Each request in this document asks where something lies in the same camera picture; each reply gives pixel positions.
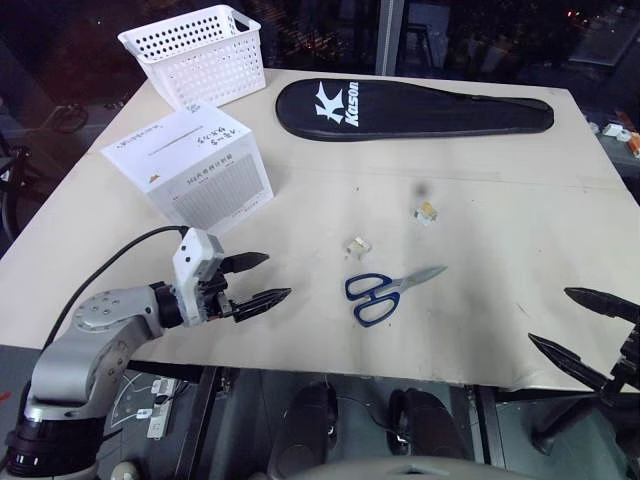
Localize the blue handled scissors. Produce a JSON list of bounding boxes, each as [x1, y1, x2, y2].
[[343, 264, 449, 329]]

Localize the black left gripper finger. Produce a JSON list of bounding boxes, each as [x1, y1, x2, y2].
[[222, 251, 272, 276], [231, 286, 293, 324]]

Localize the white perforated plastic basket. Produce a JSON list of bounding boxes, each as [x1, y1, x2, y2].
[[117, 4, 267, 113]]

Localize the black Kason racket bag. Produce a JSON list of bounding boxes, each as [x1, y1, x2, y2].
[[274, 77, 556, 143]]

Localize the grey window frame post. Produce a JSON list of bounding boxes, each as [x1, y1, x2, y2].
[[374, 0, 407, 77]]

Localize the black table frame leg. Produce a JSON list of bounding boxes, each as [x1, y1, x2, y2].
[[172, 366, 222, 480]]

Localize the white power strip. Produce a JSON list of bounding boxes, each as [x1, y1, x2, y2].
[[146, 377, 177, 442]]

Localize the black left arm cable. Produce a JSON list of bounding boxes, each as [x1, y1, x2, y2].
[[46, 225, 192, 352]]

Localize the small white and orange parts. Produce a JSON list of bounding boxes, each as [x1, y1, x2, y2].
[[601, 121, 640, 157]]

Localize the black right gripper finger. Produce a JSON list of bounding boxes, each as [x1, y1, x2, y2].
[[563, 286, 640, 325], [527, 332, 615, 395]]

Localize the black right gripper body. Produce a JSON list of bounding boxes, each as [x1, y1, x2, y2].
[[599, 319, 640, 407]]

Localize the dark rounded shape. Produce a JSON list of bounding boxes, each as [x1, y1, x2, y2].
[[266, 381, 342, 480], [387, 386, 472, 477]]

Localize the white paper box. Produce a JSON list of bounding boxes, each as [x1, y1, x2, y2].
[[100, 104, 275, 234]]

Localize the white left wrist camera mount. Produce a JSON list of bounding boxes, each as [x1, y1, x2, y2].
[[170, 227, 227, 329]]

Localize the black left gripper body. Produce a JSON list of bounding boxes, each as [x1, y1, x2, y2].
[[196, 255, 242, 324]]

